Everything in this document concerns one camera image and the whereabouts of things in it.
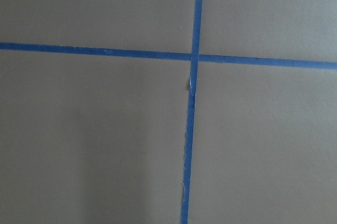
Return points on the brown paper table cover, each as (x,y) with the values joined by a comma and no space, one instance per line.
(168,111)

